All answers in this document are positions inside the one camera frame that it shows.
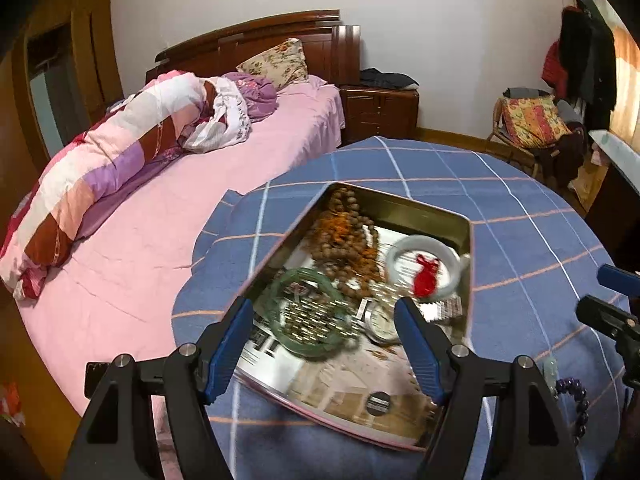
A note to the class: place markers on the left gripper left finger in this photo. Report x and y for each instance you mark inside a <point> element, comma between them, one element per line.
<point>116,437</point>

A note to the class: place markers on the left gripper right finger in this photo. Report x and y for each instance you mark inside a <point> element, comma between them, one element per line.
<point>529,438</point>

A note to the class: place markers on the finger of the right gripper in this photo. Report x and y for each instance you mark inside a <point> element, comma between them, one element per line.
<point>624,282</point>
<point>610,321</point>

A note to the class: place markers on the dark green jade bangle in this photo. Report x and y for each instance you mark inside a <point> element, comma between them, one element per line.
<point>309,316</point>

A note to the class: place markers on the pink metal tin box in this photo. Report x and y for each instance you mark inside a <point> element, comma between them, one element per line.
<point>369,393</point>

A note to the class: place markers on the pale jade bangle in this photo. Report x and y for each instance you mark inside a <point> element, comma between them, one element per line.
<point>401,267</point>

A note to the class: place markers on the red knot tassel charm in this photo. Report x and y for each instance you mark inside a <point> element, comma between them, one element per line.
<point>425,281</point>

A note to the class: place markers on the silver wrist watch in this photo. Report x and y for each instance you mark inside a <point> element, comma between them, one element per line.
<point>377,323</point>

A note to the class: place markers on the desk with patterned cover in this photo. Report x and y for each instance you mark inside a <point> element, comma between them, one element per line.
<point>614,213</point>

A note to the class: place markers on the blue plaid tablecloth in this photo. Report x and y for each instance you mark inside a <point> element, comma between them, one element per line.
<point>534,257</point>

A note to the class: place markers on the pale green jade pendant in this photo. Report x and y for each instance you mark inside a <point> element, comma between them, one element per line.
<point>550,372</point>

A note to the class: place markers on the pink bed sheet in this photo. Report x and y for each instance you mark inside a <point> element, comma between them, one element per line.
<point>116,291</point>

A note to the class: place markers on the dark maroon clothes on chair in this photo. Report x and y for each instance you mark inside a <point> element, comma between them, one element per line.
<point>561,161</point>

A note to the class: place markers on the rattan chair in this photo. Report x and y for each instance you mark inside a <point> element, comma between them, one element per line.
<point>498,132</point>

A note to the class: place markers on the beige curtain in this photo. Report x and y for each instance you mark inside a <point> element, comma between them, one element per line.
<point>625,116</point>

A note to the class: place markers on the colourful striped cushion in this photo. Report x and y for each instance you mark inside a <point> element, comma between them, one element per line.
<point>532,122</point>

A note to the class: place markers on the red hanging garment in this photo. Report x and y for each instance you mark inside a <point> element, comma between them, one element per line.
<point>553,73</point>

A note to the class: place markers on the hanging dark coats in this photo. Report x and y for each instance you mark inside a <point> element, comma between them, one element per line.
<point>587,54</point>

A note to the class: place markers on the pink purple patchwork quilt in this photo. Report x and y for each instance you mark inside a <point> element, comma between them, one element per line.
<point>174,112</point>

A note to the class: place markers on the purple garment on bed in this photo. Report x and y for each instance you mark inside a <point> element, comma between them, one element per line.
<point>258,92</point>

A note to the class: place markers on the wooden nightstand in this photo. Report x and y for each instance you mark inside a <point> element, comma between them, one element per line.
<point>379,112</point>

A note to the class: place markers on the dark clothes on nightstand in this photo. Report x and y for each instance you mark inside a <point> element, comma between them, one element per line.
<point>374,78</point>

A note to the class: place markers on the floral pillow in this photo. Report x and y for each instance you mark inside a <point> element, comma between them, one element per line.
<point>283,64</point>

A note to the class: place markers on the wooden wardrobe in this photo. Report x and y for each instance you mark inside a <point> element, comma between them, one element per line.
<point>57,80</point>

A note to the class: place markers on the wooden bed headboard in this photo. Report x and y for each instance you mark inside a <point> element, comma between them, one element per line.
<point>331,48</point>

